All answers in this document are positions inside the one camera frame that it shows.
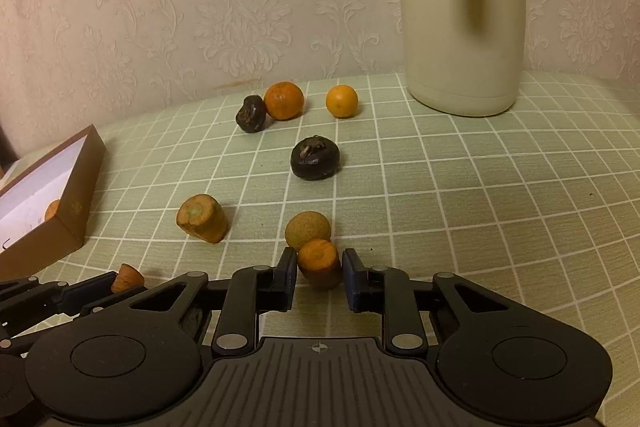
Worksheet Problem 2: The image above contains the cream thermos jug grey handle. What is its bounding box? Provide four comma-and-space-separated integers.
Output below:
401, 0, 526, 117

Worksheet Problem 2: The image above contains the small carrot piece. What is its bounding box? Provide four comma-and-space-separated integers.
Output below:
111, 263, 145, 294
297, 239, 343, 291

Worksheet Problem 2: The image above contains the small round orange kumquat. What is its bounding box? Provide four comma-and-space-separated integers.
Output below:
326, 84, 359, 118

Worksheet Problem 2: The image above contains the orange mandarin near dark fruit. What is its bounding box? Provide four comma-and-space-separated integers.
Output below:
264, 81, 305, 121

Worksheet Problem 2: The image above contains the green brown kiwi fruit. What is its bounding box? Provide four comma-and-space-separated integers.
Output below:
284, 211, 331, 251

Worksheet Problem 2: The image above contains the dark brown fruit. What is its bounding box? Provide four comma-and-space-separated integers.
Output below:
290, 135, 340, 181
235, 94, 267, 133

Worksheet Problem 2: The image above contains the carrot chunk with green core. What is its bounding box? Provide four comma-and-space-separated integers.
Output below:
176, 194, 229, 244

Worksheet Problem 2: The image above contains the brown cardboard box white inside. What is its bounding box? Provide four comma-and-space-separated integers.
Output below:
0, 124, 106, 281

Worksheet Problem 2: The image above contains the small carrot piece front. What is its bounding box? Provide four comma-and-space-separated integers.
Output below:
111, 263, 145, 294

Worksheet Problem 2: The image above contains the round orange mandarin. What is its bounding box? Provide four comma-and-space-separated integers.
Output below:
44, 199, 61, 221

